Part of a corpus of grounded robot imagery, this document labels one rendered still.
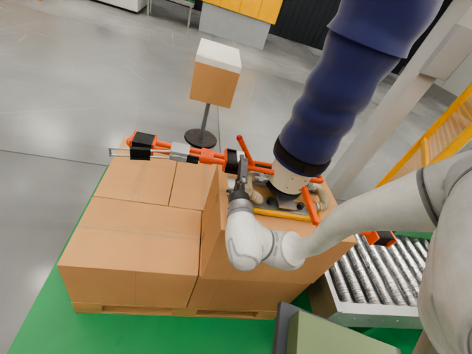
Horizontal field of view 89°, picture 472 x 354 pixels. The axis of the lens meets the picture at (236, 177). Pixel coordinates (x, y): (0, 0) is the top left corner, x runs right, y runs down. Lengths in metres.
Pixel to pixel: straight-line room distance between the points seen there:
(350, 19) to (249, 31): 7.52
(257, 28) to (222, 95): 6.00
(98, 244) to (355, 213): 1.12
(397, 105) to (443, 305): 2.11
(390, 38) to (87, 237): 1.35
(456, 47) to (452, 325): 2.09
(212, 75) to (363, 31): 1.72
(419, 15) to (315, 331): 0.94
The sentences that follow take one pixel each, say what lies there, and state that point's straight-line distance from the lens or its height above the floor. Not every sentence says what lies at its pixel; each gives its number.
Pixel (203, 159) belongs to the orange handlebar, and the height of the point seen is 1.08.
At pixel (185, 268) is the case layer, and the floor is 0.54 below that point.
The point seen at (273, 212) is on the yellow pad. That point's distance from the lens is 1.00.
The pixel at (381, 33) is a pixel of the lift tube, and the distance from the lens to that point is 0.77.
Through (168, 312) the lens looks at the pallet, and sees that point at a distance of 1.72.
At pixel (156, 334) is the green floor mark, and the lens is 1.71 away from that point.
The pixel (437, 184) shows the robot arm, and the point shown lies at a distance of 0.42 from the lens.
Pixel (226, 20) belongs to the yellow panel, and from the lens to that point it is 8.15.
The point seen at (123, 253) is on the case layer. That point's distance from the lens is 1.28.
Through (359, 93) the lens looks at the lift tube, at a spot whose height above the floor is 1.49.
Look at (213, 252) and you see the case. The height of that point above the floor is 0.79.
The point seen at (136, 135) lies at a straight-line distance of 0.96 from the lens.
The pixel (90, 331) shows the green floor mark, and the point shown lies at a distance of 1.74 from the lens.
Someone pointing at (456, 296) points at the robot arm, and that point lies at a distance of 0.23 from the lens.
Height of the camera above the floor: 1.65
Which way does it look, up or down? 40 degrees down
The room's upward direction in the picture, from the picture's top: 21 degrees clockwise
